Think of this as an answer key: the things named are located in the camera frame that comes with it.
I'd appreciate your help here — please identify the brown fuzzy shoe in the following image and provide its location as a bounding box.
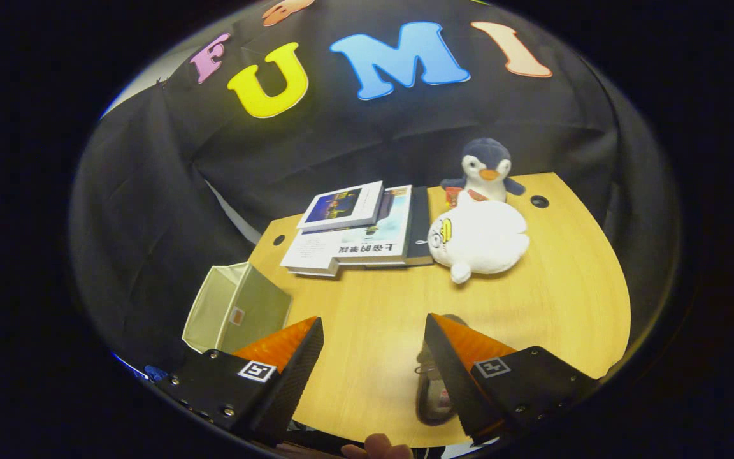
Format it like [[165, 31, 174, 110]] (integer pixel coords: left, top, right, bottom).
[[415, 314, 470, 426]]

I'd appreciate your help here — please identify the night photo cover book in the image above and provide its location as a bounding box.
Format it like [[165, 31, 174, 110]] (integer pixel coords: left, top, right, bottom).
[[296, 181, 385, 233]]

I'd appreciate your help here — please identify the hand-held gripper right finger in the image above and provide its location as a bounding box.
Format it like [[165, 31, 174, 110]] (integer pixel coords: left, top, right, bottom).
[[423, 312, 600, 446]]

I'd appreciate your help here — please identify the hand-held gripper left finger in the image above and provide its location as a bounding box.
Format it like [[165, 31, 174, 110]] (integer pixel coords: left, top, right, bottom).
[[149, 316, 326, 448]]

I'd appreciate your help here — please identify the white seal plush toy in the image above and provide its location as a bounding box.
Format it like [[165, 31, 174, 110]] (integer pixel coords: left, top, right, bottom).
[[427, 191, 531, 285]]

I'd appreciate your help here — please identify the patterned cover book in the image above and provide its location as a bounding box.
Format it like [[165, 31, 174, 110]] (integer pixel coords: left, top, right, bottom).
[[287, 264, 343, 279]]

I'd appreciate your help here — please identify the green fabric storage box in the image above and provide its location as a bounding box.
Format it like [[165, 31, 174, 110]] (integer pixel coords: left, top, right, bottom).
[[182, 261, 293, 355]]

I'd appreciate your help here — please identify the navy penguin plush toy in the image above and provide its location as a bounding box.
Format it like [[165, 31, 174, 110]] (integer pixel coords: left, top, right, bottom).
[[440, 138, 526, 204]]

